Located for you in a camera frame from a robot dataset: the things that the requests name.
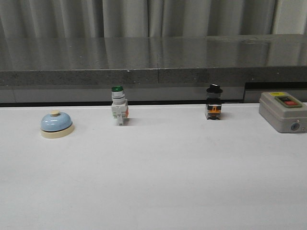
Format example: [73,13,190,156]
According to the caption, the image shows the black rotary selector switch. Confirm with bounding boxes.
[205,84,223,120]

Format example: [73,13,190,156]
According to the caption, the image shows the grey stone counter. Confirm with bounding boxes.
[0,34,307,104]

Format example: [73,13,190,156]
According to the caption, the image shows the green pushbutton switch white body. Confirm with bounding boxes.
[111,86,129,126]

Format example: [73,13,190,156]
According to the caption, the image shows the blue desk bell cream base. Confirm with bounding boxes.
[40,110,74,139]

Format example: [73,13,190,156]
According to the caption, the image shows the grey push button switch box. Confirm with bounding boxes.
[259,92,307,133]

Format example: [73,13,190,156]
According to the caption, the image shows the grey curtain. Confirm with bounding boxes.
[0,0,307,38]

